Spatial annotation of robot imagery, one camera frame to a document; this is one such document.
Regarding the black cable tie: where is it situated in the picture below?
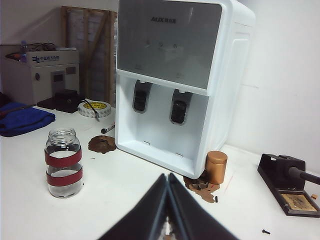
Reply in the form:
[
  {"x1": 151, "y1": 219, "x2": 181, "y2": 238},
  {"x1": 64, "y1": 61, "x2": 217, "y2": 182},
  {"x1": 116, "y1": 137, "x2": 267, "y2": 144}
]
[{"x1": 83, "y1": 98, "x2": 101, "y2": 123}]

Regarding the white tape roll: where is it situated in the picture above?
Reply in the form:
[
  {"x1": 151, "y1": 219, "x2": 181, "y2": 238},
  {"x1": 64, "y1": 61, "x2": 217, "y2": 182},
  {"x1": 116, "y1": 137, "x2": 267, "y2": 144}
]
[{"x1": 77, "y1": 99, "x2": 112, "y2": 119}]

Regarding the small blue plastic bottle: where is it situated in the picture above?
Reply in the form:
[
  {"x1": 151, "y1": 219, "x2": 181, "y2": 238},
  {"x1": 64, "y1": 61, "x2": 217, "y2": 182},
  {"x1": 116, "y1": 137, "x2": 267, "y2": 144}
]
[{"x1": 19, "y1": 40, "x2": 28, "y2": 63}]

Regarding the small oval brown patch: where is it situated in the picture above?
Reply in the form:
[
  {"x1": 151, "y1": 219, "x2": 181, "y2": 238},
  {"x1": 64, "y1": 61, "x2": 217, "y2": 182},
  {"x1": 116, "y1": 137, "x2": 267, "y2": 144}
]
[{"x1": 87, "y1": 134, "x2": 117, "y2": 154}]

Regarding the black soldering iron with cable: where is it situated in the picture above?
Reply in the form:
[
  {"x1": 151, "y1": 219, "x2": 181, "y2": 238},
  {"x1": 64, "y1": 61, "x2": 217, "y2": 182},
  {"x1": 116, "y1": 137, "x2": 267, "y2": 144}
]
[{"x1": 287, "y1": 166, "x2": 320, "y2": 186}]

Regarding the white AUX water dispenser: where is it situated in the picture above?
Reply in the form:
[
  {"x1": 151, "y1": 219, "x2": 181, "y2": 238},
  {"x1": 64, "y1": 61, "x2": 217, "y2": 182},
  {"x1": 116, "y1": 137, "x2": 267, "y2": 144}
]
[{"x1": 114, "y1": 0, "x2": 256, "y2": 180}]

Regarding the black soldering iron stand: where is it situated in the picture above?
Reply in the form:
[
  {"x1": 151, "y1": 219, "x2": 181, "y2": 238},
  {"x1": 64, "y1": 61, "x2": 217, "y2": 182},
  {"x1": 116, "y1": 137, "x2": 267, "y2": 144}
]
[{"x1": 257, "y1": 153, "x2": 320, "y2": 217}]

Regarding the gold cylindrical canister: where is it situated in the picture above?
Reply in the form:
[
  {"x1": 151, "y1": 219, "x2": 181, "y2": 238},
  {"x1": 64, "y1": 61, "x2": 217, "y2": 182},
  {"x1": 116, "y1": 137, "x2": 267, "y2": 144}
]
[{"x1": 205, "y1": 150, "x2": 229, "y2": 185}]

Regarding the wooden crate frame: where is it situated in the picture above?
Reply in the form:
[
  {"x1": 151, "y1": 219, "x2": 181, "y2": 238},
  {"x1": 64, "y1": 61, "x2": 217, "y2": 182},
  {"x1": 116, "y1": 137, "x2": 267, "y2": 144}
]
[{"x1": 61, "y1": 6, "x2": 118, "y2": 107}]

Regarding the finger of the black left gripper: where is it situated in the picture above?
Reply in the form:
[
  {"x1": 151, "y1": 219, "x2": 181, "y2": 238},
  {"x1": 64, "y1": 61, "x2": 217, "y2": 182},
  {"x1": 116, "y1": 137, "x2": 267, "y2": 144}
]
[
  {"x1": 166, "y1": 173, "x2": 238, "y2": 240},
  {"x1": 98, "y1": 173, "x2": 168, "y2": 240}
]

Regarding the grey machine with blue logo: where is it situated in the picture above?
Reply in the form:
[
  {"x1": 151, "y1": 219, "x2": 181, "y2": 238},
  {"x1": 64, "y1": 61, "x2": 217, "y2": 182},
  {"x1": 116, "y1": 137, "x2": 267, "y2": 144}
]
[{"x1": 26, "y1": 47, "x2": 81, "y2": 105}]

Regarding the black marker pen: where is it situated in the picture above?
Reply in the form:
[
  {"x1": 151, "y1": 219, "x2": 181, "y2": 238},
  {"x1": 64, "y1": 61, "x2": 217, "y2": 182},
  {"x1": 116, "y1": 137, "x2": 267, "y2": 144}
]
[{"x1": 100, "y1": 122, "x2": 116, "y2": 134}]

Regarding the black flat box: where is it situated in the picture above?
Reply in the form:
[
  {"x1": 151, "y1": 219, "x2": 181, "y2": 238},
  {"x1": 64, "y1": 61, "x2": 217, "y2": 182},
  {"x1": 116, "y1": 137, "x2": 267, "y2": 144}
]
[{"x1": 36, "y1": 89, "x2": 81, "y2": 114}]

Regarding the blue cloth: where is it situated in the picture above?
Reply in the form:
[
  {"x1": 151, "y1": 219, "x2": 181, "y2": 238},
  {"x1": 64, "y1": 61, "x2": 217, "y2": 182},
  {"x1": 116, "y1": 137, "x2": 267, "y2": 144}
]
[{"x1": 0, "y1": 101, "x2": 56, "y2": 138}]

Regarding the glass bottle with red belts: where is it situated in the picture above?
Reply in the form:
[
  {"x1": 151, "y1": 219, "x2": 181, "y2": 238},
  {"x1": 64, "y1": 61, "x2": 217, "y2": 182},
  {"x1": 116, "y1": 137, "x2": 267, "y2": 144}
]
[{"x1": 44, "y1": 127, "x2": 84, "y2": 199}]

